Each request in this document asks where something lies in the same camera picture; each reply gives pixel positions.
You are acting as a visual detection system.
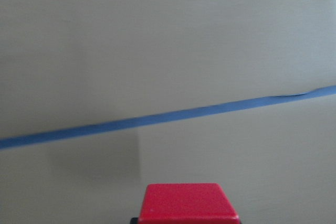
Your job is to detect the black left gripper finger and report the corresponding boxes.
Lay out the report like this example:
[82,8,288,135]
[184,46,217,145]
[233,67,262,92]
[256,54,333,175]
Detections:
[130,217,138,224]

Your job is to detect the red wooden block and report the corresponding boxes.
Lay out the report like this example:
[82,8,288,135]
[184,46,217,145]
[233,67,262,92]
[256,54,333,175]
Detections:
[138,183,241,223]

